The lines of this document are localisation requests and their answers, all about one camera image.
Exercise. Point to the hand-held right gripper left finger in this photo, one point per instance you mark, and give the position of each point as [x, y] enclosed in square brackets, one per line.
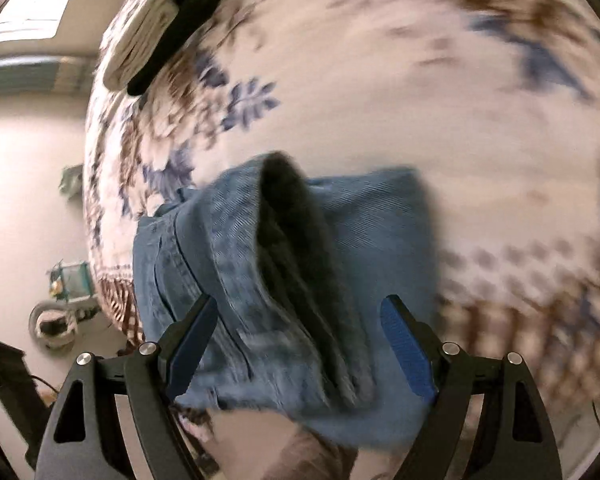
[192, 340]

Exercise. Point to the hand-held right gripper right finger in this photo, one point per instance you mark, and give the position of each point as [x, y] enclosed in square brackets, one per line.
[407, 350]

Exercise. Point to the blue denim pants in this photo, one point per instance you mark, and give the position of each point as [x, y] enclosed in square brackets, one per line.
[370, 220]

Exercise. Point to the folded white pants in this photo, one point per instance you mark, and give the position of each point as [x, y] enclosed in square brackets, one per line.
[140, 25]

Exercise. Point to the folded black pants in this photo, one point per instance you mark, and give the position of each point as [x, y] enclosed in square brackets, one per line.
[190, 15]

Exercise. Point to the round grey basket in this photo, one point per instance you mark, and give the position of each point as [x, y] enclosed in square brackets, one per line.
[50, 325]

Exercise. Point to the person's pink quilted clothing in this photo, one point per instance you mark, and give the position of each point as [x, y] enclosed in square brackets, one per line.
[300, 455]

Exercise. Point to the dark rectangular object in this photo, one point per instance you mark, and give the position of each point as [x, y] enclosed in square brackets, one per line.
[10, 380]

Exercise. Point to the green and white package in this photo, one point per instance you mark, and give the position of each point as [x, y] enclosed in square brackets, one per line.
[72, 182]

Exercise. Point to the floral quilt with checked border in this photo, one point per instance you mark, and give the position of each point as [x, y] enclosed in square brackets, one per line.
[380, 85]

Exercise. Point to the teal striped curtain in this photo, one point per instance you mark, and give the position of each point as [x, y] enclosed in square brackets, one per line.
[35, 75]

